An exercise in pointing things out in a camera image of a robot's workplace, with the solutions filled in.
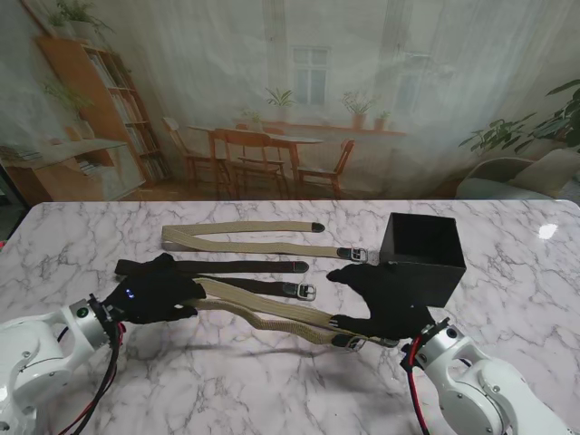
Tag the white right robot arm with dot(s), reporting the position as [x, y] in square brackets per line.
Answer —
[476, 385]

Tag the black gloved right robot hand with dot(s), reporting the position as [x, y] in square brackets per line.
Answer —
[394, 308]

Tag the dark brown woven belt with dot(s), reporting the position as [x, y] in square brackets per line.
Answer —
[254, 284]

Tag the printed room backdrop cloth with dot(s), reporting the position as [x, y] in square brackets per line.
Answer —
[290, 90]

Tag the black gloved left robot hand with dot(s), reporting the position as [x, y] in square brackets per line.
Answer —
[149, 294]

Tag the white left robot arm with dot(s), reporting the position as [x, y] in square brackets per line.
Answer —
[27, 344]

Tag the black belt storage box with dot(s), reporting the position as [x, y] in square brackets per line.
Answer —
[435, 281]

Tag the beige woven belt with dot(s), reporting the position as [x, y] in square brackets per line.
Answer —
[272, 312]
[235, 247]

